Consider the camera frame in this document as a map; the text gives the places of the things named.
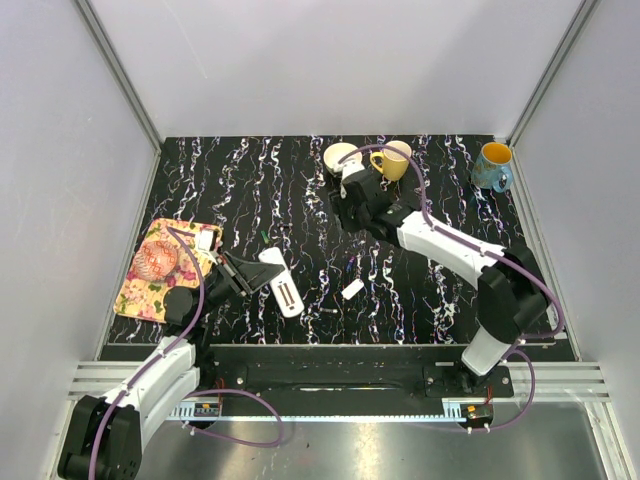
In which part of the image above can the white remote control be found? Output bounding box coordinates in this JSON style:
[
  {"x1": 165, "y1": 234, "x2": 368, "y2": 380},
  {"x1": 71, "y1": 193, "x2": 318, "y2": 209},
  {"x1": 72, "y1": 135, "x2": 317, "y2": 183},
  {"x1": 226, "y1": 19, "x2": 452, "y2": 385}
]
[{"x1": 258, "y1": 247, "x2": 304, "y2": 318}]

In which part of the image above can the white battery cover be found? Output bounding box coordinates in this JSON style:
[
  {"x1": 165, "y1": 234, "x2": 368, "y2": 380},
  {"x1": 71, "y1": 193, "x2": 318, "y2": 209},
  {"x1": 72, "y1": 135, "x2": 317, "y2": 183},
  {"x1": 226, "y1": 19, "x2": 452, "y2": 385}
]
[{"x1": 341, "y1": 279, "x2": 364, "y2": 300}]

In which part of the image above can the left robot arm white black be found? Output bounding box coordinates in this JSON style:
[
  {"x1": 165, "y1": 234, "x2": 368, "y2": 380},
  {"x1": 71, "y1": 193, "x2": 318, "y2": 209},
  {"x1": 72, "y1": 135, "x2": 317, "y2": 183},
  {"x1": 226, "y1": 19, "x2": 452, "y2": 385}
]
[{"x1": 57, "y1": 247, "x2": 291, "y2": 479}]

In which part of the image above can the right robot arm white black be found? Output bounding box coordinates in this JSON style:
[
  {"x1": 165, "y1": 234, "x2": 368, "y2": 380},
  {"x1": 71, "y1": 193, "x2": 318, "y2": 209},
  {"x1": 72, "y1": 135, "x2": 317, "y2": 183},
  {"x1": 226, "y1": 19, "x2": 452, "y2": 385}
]
[{"x1": 330, "y1": 169, "x2": 550, "y2": 377}]

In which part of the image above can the yellow mug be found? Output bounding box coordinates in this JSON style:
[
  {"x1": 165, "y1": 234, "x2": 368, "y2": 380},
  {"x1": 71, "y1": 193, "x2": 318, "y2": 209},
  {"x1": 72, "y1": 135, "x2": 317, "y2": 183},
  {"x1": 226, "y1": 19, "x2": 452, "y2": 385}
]
[{"x1": 370, "y1": 140, "x2": 412, "y2": 182}]

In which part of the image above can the cream ceramic bowl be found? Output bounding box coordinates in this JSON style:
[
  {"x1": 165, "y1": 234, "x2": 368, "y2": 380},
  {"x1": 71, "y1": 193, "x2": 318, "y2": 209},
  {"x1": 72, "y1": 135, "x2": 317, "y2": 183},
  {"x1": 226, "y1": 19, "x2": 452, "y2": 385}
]
[{"x1": 323, "y1": 142, "x2": 362, "y2": 178}]

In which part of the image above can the red patterned glass bowl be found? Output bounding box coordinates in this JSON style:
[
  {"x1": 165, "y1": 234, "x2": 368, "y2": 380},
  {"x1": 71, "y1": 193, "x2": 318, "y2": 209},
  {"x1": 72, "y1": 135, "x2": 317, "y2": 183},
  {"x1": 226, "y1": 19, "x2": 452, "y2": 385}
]
[{"x1": 132, "y1": 240, "x2": 178, "y2": 282}]

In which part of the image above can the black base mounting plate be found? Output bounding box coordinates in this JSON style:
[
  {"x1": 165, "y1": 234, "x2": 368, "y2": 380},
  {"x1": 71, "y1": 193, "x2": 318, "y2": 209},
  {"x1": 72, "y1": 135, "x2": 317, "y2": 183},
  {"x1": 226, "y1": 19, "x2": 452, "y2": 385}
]
[{"x1": 216, "y1": 361, "x2": 514, "y2": 399}]

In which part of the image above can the blue floral mug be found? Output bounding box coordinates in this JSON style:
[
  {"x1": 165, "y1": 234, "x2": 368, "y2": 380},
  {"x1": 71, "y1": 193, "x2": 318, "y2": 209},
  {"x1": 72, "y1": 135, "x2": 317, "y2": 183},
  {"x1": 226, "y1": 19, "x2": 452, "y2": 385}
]
[{"x1": 471, "y1": 142, "x2": 513, "y2": 193}]

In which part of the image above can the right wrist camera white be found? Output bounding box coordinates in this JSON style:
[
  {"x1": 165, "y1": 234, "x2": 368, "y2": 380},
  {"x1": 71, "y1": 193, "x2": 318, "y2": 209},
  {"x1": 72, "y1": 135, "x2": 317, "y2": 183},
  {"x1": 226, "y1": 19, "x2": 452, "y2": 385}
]
[{"x1": 340, "y1": 154, "x2": 365, "y2": 199}]

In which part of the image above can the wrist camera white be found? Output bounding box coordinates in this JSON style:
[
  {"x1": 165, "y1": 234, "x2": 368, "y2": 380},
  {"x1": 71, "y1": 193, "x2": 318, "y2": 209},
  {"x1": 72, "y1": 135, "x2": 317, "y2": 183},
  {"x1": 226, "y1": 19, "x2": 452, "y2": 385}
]
[
  {"x1": 194, "y1": 229, "x2": 218, "y2": 254},
  {"x1": 340, "y1": 154, "x2": 365, "y2": 199}
]

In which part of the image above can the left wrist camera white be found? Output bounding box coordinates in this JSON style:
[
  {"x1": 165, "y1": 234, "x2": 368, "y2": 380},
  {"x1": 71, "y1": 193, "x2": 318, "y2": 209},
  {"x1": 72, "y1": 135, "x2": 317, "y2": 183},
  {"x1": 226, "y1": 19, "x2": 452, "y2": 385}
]
[{"x1": 194, "y1": 229, "x2": 218, "y2": 254}]

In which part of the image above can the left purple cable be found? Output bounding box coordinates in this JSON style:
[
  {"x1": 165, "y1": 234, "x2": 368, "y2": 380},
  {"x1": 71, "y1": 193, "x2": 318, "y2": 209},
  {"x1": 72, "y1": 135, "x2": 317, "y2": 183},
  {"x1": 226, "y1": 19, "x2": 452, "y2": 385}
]
[{"x1": 88, "y1": 227, "x2": 285, "y2": 480}]

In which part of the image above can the purple cable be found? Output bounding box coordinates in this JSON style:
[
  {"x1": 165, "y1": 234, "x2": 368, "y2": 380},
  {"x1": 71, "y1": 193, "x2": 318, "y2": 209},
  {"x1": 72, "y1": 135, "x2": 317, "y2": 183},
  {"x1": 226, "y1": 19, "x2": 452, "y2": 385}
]
[
  {"x1": 337, "y1": 144, "x2": 566, "y2": 435},
  {"x1": 88, "y1": 227, "x2": 285, "y2": 480}
]

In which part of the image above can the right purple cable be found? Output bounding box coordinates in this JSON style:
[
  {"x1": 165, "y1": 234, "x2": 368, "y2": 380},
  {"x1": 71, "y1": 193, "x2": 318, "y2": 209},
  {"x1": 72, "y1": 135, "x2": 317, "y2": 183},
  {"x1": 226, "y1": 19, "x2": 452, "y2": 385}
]
[{"x1": 337, "y1": 144, "x2": 566, "y2": 435}]

